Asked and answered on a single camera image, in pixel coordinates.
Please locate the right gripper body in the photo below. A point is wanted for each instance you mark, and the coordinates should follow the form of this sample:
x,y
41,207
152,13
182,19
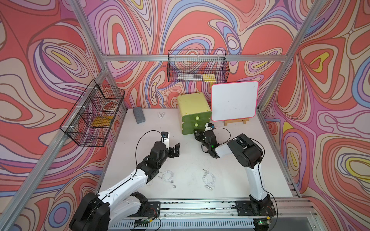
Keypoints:
x,y
201,138

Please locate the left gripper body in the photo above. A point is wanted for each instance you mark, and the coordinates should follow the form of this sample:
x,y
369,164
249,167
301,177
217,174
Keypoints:
x,y
171,154

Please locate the green drawer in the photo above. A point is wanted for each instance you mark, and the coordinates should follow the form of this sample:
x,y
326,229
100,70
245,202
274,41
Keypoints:
x,y
188,118
195,124
189,131

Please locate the white earphones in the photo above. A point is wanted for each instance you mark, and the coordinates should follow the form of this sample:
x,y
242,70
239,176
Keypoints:
x,y
167,176
208,180

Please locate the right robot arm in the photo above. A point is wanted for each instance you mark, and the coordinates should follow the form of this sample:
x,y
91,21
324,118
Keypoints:
x,y
249,155

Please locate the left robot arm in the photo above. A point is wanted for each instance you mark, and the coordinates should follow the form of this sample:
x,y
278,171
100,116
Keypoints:
x,y
98,212

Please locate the yellow green drawer cabinet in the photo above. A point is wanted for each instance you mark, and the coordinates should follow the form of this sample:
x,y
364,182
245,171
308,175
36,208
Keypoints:
x,y
194,103

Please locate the wooden easel stand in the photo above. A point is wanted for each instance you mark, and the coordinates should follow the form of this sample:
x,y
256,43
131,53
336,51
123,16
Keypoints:
x,y
243,120

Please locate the grey sponge block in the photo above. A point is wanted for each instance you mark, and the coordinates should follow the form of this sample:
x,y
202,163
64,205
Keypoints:
x,y
139,115

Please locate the pink framed whiteboard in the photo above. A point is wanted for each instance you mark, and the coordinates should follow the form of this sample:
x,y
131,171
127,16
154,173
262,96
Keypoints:
x,y
235,100

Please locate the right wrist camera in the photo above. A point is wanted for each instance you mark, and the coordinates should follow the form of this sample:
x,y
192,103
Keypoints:
x,y
209,127

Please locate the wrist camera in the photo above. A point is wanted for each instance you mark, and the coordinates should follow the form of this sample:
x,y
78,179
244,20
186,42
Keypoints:
x,y
209,127
165,138

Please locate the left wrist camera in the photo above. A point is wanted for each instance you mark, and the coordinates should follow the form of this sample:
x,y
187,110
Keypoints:
x,y
165,138

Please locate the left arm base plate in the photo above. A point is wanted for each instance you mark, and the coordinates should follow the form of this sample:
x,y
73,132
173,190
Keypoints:
x,y
148,209

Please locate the back black wire basket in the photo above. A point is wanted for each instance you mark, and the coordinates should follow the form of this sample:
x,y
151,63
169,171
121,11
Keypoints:
x,y
191,65

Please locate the black wire basket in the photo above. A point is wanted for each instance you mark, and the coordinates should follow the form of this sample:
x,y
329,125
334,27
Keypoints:
x,y
92,116
191,65

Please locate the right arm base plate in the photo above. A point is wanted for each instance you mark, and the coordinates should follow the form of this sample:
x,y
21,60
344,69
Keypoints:
x,y
251,208

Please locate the left black wire basket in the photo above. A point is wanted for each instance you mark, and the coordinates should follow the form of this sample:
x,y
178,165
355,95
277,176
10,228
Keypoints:
x,y
92,116

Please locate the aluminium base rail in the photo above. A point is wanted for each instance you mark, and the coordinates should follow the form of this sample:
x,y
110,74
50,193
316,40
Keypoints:
x,y
293,214

